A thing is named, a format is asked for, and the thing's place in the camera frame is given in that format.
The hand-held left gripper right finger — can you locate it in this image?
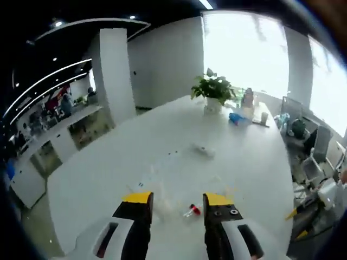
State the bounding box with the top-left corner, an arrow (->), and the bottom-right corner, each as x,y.
202,191 -> 268,260

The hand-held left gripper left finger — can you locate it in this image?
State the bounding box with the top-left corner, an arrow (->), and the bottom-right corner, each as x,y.
78,191 -> 155,260

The white red-banded skincare bottle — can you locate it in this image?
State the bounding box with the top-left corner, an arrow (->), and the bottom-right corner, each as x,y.
183,201 -> 207,218

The tall bottle with reddish top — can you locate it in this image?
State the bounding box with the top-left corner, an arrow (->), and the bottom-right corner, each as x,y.
240,87 -> 256,109

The white office chair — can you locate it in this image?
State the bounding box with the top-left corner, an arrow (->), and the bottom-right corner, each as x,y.
303,125 -> 335,187

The dark green backpack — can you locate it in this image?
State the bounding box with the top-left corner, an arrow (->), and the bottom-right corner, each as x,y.
290,118 -> 307,138

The grey office chair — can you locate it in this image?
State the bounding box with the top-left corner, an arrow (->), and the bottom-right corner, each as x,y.
280,95 -> 304,128

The blue item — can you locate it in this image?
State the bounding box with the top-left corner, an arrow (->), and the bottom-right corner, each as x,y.
228,112 -> 246,127

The long white counter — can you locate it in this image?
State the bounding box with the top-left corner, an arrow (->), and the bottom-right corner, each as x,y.
9,104 -> 105,209

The white plant pot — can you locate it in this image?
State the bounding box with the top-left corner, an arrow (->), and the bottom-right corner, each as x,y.
204,96 -> 223,113

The blue box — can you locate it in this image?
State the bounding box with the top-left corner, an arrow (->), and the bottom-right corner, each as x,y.
7,159 -> 16,180

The green potted plant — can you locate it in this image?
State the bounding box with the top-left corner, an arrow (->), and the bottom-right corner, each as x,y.
190,68 -> 237,107

